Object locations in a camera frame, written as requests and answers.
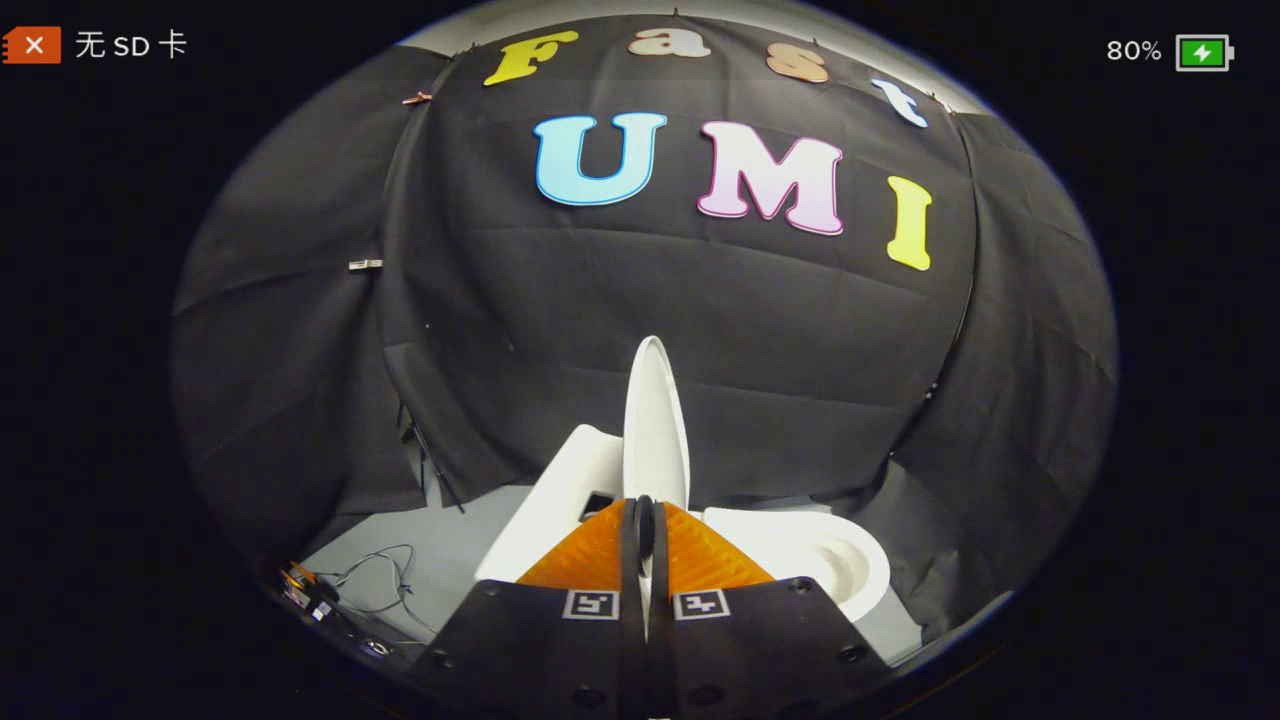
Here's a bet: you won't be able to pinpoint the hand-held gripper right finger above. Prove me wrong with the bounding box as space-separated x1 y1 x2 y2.
647 500 891 720

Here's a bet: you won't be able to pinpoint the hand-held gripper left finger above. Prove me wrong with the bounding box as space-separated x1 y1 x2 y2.
415 497 647 720

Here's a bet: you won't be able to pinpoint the white toilet lid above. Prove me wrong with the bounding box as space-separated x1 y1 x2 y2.
622 335 692 641

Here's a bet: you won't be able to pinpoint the white toilet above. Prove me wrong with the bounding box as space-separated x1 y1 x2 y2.
474 424 892 629

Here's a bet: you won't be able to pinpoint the thin black stand leg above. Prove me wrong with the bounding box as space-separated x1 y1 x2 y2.
400 400 467 514

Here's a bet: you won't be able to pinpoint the black backdrop cloth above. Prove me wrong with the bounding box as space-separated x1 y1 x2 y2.
170 12 1119 643

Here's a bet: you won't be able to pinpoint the black floor cables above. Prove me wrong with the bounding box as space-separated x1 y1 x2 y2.
280 543 441 646

